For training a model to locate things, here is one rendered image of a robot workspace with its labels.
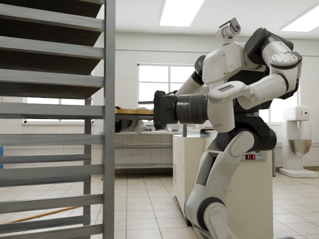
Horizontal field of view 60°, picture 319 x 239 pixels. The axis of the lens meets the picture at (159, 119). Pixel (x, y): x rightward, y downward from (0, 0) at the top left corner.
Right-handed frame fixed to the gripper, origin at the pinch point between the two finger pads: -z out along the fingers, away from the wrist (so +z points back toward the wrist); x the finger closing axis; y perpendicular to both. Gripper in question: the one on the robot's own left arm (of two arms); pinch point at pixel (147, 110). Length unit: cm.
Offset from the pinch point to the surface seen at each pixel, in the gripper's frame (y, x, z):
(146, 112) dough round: -6.1, -0.1, -2.9
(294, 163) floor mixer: -552, -70, 88
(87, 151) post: -24.6, -15.6, -40.0
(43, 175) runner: 18.3, -19.2, -23.9
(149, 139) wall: -460, -24, -197
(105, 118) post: 8.8, -2.9, -9.8
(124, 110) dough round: -0.8, 0.2, -8.8
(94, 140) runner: 8.5, -9.4, -13.7
